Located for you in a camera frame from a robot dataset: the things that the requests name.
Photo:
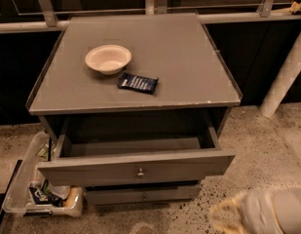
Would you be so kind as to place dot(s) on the grey drawer cabinet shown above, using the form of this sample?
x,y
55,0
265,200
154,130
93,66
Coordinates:
x,y
195,87

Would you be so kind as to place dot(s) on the grey top drawer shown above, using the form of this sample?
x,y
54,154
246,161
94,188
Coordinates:
x,y
136,161

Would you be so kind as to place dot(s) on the white paper cup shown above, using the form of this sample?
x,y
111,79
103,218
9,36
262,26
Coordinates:
x,y
61,191

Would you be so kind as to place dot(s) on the grey drawer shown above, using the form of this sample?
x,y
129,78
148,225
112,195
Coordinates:
x,y
140,195
136,161

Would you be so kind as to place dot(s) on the blue white packet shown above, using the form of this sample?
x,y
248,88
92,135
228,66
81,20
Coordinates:
x,y
41,198

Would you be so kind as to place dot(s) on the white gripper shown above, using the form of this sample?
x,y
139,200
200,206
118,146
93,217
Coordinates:
x,y
256,210

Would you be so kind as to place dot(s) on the green snack bag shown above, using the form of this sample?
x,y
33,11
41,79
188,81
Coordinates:
x,y
46,151

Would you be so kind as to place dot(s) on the grey bottom drawer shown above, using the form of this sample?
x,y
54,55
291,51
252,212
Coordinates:
x,y
140,195

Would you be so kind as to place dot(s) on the white bowl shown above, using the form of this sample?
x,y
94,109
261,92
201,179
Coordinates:
x,y
108,59

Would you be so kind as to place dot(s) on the clear plastic bin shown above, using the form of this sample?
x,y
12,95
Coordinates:
x,y
18,199

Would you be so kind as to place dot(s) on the yellow sponge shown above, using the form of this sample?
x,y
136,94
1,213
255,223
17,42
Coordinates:
x,y
72,198

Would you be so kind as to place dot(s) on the metal railing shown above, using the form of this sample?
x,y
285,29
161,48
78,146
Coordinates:
x,y
46,15

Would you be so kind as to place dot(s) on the yellow cloth on railing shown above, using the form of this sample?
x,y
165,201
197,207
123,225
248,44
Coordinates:
x,y
295,8

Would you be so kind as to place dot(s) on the blue snack packet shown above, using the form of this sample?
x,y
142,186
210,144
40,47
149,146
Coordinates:
x,y
137,83

